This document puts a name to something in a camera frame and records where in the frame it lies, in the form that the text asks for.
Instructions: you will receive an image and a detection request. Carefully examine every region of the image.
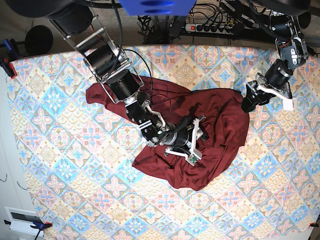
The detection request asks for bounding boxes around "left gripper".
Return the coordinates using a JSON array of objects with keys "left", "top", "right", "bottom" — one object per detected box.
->
[{"left": 241, "top": 59, "right": 293, "bottom": 113}]

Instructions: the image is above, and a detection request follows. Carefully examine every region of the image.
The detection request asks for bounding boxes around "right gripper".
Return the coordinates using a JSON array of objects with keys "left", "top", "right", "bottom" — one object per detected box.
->
[{"left": 163, "top": 123, "right": 209, "bottom": 153}]

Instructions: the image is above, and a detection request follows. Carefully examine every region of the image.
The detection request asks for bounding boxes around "dark red t-shirt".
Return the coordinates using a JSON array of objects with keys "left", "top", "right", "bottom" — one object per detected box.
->
[{"left": 85, "top": 74, "right": 251, "bottom": 192}]

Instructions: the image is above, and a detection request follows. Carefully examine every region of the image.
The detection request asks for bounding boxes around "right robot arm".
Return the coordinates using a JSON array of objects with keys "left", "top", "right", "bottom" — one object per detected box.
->
[{"left": 6, "top": 0, "right": 209, "bottom": 153}]

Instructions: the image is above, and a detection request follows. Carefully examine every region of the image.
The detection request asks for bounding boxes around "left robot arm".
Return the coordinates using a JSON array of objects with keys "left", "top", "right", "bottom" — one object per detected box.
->
[{"left": 241, "top": 0, "right": 311, "bottom": 113}]

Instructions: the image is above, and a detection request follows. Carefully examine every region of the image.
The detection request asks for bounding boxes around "white power strip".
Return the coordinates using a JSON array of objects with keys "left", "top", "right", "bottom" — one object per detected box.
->
[{"left": 184, "top": 23, "right": 232, "bottom": 35}]

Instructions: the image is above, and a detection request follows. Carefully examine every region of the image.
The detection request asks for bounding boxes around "patterned tile tablecloth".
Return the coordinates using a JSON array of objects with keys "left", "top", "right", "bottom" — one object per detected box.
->
[{"left": 5, "top": 52, "right": 320, "bottom": 240}]

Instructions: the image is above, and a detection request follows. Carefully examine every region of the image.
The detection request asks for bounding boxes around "orange clamp lower right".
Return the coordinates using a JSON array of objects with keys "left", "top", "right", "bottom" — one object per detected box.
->
[{"left": 309, "top": 222, "right": 320, "bottom": 228}]

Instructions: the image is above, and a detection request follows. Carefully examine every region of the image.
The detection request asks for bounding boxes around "blue orange clamp lower left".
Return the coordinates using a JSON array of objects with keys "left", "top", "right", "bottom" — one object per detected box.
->
[{"left": 4, "top": 220, "right": 53, "bottom": 240}]

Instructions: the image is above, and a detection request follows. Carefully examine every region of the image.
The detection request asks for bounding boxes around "blue orange clamp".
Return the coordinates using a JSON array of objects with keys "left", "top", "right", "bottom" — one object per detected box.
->
[
  {"left": 0, "top": 38, "right": 19, "bottom": 79},
  {"left": 4, "top": 220, "right": 53, "bottom": 240}
]

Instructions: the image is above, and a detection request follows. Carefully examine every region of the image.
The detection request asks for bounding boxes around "blue orange clamp upper left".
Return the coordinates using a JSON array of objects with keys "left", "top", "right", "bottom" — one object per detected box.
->
[{"left": 0, "top": 38, "right": 19, "bottom": 79}]

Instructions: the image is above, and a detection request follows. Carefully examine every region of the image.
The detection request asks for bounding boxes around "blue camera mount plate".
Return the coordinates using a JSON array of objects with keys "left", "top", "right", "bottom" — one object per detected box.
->
[{"left": 119, "top": 0, "right": 196, "bottom": 16}]

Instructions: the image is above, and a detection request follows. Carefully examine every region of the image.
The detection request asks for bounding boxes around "white wall outlet box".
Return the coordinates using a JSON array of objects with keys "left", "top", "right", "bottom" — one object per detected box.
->
[{"left": 4, "top": 206, "right": 41, "bottom": 236}]

